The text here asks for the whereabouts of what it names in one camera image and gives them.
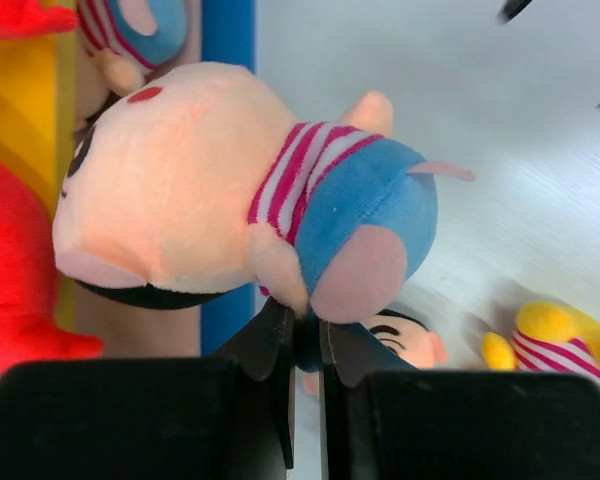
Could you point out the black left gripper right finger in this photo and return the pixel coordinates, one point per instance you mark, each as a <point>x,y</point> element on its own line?
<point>383,419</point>

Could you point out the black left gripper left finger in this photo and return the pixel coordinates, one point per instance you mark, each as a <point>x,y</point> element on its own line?
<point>228,415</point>

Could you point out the boy doll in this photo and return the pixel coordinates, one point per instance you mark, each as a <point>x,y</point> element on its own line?
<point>204,181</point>
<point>128,40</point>
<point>387,341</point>

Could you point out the red shark plush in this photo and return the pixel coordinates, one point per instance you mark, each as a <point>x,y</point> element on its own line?
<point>28,283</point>

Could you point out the red shark plush mouth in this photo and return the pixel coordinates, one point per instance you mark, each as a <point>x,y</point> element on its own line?
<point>29,18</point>

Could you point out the yellow frog plush front left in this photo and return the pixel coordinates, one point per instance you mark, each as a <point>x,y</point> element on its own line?
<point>547,337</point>

